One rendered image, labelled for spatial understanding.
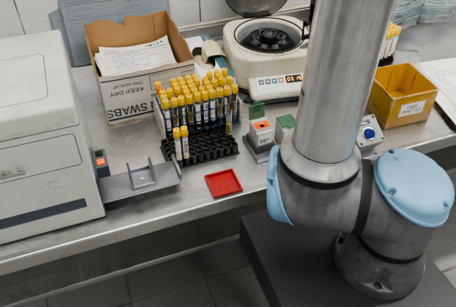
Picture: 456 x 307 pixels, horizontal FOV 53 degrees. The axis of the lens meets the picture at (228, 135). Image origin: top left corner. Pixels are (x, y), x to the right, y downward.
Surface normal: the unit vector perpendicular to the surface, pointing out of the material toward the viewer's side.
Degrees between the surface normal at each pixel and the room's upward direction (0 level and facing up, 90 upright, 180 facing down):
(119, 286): 0
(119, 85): 95
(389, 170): 10
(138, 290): 0
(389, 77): 90
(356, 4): 88
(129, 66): 0
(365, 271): 74
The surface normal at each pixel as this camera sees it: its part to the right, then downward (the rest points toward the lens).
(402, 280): 0.22, 0.45
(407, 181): 0.15, -0.68
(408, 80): -0.95, 0.20
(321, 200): 0.00, 0.65
